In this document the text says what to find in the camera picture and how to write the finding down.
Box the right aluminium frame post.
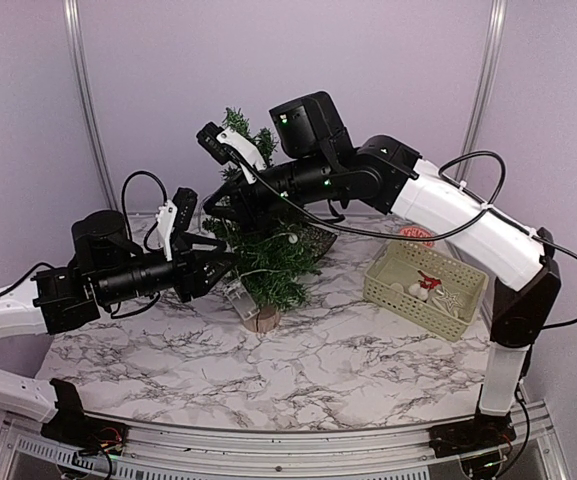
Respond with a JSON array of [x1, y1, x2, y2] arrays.
[[461, 0, 508, 154]]

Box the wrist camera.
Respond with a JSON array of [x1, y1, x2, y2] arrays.
[[156, 187, 198, 261], [196, 122, 266, 185]]

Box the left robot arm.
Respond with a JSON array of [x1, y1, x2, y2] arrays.
[[0, 210, 235, 445]]

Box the front aluminium rail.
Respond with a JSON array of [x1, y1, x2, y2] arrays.
[[0, 402, 570, 479]]

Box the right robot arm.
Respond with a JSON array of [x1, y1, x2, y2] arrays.
[[197, 91, 561, 448]]

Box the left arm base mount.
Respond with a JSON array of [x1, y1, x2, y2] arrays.
[[41, 379, 128, 451]]

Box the red white round ornament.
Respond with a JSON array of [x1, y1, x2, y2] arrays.
[[399, 225, 435, 248]]

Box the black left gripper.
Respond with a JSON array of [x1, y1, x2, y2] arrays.
[[96, 234, 240, 307]]

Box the black mesh object behind tree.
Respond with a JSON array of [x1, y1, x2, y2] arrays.
[[304, 225, 337, 262]]

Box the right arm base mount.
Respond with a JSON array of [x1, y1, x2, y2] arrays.
[[428, 406, 517, 458]]

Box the green perforated plastic basket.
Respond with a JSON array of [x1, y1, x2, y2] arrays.
[[363, 241, 489, 342]]

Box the silver star ornament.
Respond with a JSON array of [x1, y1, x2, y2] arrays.
[[433, 288, 462, 312]]

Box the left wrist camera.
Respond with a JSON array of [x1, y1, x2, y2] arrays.
[[156, 187, 198, 261]]

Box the left aluminium frame post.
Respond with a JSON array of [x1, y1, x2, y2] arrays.
[[63, 0, 119, 210]]

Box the white ball string lights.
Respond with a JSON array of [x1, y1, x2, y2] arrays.
[[199, 215, 307, 312]]

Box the aluminium frame post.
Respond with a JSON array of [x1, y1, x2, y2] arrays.
[[461, 0, 508, 154], [63, 0, 119, 210]]

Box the small green christmas tree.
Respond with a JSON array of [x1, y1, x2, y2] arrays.
[[201, 106, 324, 314]]

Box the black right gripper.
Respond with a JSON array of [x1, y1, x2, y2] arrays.
[[202, 151, 337, 235]]

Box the round wooden tree base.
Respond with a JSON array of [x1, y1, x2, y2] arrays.
[[243, 306, 281, 334]]

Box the red reindeer ornament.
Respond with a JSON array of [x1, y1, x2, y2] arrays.
[[418, 270, 442, 292]]

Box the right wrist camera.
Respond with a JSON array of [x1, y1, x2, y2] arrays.
[[196, 122, 266, 185]]

